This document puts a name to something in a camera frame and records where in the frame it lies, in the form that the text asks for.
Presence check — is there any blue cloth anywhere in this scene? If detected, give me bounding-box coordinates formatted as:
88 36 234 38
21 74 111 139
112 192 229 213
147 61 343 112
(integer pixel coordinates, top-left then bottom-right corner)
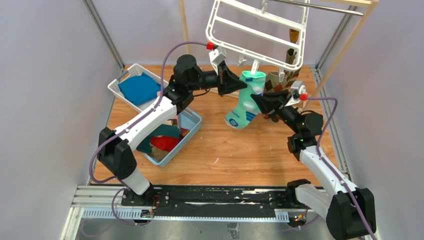
118 73 161 106

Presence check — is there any purple striped sock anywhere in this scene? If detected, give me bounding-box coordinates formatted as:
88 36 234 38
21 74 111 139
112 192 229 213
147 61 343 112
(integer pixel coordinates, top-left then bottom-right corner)
179 128 190 138

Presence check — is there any olive striped sock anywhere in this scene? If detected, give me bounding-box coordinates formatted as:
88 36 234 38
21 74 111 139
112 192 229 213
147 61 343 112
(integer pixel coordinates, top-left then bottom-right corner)
285 48 297 65
289 28 300 44

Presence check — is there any beige sock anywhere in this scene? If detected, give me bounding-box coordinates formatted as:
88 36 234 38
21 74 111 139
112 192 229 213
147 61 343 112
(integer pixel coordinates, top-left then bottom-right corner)
150 136 180 152

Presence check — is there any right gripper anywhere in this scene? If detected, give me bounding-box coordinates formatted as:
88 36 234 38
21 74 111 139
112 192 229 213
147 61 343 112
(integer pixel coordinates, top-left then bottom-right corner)
251 89 301 135

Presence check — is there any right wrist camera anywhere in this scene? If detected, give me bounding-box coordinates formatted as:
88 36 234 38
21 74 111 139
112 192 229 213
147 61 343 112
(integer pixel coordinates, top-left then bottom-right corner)
284 80 308 107

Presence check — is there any argyle patterned sock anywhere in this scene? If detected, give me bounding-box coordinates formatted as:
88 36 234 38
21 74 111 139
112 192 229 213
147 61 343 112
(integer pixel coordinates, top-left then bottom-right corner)
263 70 292 124

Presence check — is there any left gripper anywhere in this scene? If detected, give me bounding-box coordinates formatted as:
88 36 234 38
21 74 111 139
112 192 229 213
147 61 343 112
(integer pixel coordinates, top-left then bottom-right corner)
188 61 248 98

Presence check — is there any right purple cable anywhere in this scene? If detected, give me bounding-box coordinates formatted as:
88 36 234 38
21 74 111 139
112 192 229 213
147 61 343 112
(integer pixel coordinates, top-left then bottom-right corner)
299 93 379 240

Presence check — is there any light blue plastic basket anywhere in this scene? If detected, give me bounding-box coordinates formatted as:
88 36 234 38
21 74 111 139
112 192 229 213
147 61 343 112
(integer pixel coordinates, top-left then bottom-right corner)
136 108 202 168

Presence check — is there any teal and white sock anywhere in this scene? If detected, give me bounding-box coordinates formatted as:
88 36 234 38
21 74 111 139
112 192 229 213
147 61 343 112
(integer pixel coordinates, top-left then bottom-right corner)
224 71 267 129

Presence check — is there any wooden drying rack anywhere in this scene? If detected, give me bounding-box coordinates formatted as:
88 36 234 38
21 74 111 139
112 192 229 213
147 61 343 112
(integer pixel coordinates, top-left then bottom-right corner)
178 0 380 110

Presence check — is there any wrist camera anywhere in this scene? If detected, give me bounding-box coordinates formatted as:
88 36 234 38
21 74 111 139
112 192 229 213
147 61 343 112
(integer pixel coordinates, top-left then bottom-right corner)
284 80 308 107
208 46 227 75

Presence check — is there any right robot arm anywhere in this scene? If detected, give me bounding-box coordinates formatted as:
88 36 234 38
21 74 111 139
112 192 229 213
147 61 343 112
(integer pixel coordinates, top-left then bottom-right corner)
251 90 377 240

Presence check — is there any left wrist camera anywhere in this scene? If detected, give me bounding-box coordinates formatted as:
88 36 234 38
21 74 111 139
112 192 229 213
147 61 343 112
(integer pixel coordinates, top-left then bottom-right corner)
208 46 227 75

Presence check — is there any white clip sock hanger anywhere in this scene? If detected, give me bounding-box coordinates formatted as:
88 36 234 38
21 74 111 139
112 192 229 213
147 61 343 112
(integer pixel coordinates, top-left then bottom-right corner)
205 0 310 72

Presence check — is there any white plastic basket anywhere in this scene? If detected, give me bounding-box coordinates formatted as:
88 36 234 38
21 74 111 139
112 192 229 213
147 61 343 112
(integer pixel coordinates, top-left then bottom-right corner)
107 63 168 112

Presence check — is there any dark green sock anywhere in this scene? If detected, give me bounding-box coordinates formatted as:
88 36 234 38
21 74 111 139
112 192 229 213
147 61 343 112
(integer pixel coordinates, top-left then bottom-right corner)
136 124 180 154

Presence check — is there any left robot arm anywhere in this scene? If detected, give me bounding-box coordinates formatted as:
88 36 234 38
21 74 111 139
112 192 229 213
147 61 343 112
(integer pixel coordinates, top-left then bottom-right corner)
95 54 248 207

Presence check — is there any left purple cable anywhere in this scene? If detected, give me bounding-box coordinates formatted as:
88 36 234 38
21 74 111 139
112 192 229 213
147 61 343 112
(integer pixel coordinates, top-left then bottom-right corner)
89 41 216 227

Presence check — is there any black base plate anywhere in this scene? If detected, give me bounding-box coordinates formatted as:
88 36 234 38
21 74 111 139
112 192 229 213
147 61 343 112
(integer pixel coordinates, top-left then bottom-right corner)
118 184 311 223

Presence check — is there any purple cable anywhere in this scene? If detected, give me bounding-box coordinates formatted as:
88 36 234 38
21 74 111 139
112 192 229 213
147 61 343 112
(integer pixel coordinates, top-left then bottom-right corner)
89 41 216 227
299 93 379 240

